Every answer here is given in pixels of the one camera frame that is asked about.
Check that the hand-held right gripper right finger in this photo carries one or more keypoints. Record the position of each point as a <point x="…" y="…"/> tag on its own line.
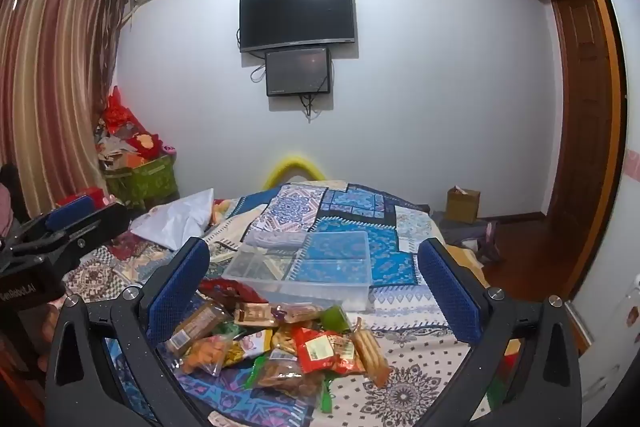
<point x="450" y="292"/>

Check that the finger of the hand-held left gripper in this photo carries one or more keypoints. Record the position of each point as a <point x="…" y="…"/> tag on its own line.
<point x="102" y="227"/>
<point x="70" y="213"/>

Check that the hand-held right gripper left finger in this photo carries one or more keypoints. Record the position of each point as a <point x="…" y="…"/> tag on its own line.
<point x="180" y="287"/>

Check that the cream biscuit packet clear wrapper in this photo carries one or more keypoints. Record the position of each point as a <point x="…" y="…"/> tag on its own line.
<point x="197" y="324"/>

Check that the orange crisps clear bag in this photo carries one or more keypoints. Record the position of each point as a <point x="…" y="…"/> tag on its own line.
<point x="205" y="352"/>

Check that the clear plastic container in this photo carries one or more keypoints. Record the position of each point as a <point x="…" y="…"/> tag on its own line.
<point x="320" y="277"/>

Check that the brown twisted snack bag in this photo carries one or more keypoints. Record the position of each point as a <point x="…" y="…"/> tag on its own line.
<point x="287" y="374"/>

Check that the pile of snack packets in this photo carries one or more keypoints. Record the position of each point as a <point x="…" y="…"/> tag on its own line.
<point x="315" y="347"/>

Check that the green fabric storage box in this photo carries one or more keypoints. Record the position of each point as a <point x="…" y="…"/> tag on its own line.
<point x="150" y="179"/>

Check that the white pillow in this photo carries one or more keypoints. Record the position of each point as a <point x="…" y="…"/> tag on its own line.
<point x="175" y="217"/>

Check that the heap of papers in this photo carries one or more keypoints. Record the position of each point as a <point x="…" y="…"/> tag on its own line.
<point x="112" y="147"/>

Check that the cardboard box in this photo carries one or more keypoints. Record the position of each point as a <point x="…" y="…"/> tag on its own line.
<point x="462" y="204"/>

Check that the red plush toy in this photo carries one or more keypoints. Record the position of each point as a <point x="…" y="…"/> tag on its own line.
<point x="140" y="142"/>

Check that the long biscuit sticks packet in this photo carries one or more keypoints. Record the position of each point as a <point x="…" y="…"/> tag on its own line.
<point x="372" y="352"/>

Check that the small pink toy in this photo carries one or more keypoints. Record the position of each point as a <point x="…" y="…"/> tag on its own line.
<point x="170" y="149"/>

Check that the red plastic bag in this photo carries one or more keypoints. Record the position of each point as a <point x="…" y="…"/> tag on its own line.
<point x="116" y="109"/>

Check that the patchwork printed blanket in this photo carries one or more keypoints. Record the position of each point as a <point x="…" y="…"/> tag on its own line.
<point x="350" y="207"/>

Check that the striped red curtain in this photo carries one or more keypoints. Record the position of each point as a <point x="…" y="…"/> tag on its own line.
<point x="50" y="82"/>

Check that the brown wooden door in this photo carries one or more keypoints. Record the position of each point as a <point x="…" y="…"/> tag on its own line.
<point x="575" y="107"/>

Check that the small black monitor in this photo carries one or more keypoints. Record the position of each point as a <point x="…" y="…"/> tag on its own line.
<point x="298" y="72"/>

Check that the large black television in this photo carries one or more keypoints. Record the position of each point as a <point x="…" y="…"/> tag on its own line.
<point x="297" y="14"/>

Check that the pink wall sticker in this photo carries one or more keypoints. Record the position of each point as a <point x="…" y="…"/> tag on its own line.
<point x="632" y="167"/>

